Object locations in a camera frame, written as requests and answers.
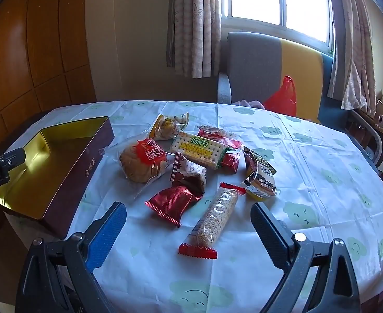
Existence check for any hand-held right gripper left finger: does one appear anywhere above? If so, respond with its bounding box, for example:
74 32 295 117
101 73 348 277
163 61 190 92
15 201 127 313

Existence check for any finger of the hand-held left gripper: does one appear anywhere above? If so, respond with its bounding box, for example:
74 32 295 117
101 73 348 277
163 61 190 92
0 148 27 172

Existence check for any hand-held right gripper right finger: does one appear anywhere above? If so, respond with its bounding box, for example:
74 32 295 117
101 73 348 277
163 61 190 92
250 202 371 313

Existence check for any brown sesame drink packet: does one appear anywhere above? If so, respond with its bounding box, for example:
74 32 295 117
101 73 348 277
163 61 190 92
241 146 277 201

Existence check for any long cereal bar packet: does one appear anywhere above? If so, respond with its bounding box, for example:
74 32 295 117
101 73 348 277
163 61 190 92
178 182 247 261

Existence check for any brown tin box gold inside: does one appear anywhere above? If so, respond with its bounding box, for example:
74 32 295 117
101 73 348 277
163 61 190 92
0 116 115 239

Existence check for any shiny red foil packet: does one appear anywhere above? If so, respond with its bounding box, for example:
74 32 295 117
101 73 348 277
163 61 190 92
146 185 203 228

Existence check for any bread packet with red label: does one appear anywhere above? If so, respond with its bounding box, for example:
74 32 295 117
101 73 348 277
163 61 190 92
100 136 177 199

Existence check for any plain red snack packet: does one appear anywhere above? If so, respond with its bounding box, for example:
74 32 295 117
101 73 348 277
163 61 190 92
218 137 243 174

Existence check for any small maroon white packet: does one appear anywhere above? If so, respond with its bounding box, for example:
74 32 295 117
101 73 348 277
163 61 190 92
170 152 208 194

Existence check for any green yellow cracker packet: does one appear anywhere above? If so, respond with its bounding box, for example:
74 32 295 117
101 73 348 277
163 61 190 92
169 131 241 170

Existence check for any red packet with picture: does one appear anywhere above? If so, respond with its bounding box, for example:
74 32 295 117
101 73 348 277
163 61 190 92
197 125 236 142

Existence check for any yellow-edged clear snack packet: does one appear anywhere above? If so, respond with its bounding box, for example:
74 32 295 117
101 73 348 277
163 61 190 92
149 112 189 141

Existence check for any white tablecloth with green clouds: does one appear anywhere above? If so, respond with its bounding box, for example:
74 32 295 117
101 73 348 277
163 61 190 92
4 100 383 313

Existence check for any wooden wardrobe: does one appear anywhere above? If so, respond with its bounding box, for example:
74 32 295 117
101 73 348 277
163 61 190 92
0 0 97 157

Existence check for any pink cloth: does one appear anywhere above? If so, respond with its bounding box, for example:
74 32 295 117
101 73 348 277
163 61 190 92
234 99 265 110

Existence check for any red plastic bag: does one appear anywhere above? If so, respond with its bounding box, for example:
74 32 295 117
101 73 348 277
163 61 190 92
263 75 298 118

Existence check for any grey office chair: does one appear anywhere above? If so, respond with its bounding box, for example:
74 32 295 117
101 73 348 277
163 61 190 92
350 109 383 173

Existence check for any grey yellow blue armchair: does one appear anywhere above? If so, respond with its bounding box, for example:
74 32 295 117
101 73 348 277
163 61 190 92
217 32 352 124

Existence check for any patterned beige curtain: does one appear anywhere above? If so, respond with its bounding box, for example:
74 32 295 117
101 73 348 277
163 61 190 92
166 0 223 79
327 0 378 110

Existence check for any window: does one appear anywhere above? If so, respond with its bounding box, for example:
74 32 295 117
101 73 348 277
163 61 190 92
222 0 337 53

